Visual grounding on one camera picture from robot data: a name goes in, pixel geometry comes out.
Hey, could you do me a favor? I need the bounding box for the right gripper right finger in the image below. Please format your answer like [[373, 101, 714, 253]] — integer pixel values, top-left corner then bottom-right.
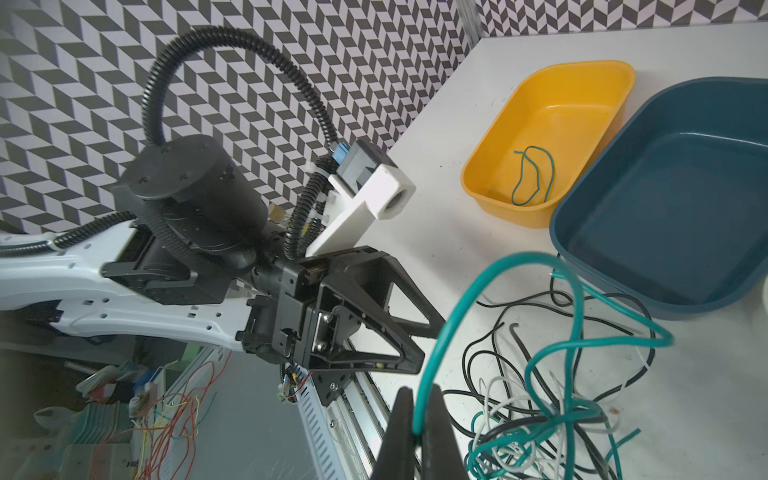
[[421, 384, 468, 480]]

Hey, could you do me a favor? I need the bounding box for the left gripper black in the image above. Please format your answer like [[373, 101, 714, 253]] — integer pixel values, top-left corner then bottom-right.
[[236, 246, 445, 407]]

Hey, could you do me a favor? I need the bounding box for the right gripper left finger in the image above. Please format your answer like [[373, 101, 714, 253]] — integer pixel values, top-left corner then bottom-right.
[[370, 387, 415, 480]]

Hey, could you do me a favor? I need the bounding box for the cable bundle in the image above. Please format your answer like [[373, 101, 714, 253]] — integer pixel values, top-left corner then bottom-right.
[[412, 251, 676, 480]]

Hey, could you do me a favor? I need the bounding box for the green cable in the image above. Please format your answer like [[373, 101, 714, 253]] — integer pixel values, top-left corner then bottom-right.
[[509, 145, 556, 208]]

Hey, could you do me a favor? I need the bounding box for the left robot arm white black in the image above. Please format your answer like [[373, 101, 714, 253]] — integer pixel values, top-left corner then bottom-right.
[[1, 26, 444, 389]]

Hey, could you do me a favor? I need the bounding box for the yellow plastic bin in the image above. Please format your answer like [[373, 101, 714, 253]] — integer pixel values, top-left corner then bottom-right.
[[461, 60, 636, 229]]

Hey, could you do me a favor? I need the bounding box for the dark teal plastic bin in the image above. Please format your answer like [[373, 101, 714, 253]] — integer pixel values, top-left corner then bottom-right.
[[549, 77, 767, 320]]

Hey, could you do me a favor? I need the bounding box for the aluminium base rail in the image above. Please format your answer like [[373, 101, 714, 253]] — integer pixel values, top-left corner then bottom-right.
[[296, 368, 416, 479]]

